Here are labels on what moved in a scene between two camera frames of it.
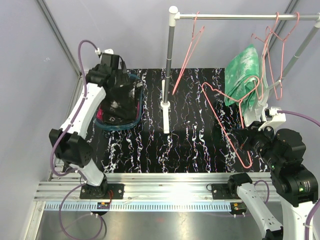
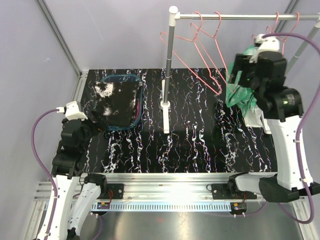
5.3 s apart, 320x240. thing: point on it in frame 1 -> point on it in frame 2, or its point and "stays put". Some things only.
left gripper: [122, 80] -> [99, 126]
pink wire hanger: [241, 107] -> [209, 49]
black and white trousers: [121, 103] stays put
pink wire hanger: [195, 38] -> [196, 43]
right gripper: [251, 132] -> [241, 63]
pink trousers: [100, 113] -> [138, 110]
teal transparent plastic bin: [121, 107] stays put
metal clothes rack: [174, 16] stays put
